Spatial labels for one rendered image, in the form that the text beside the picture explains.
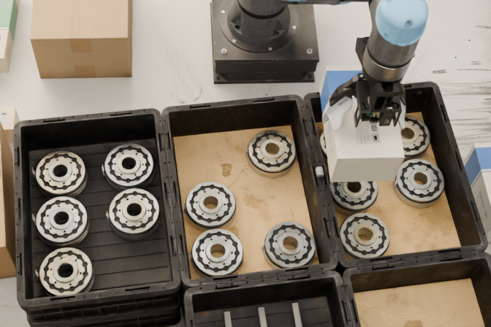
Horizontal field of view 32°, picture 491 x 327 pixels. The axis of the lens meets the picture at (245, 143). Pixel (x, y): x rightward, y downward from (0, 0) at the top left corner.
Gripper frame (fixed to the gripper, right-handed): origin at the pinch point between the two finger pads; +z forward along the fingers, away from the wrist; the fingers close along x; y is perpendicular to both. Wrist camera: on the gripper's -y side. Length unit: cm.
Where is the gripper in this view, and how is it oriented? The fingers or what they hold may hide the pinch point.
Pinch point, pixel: (361, 117)
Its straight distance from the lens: 159.3
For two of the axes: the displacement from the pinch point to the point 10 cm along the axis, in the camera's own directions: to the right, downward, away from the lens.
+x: 10.0, -0.2, 0.8
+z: -0.6, 4.9, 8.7
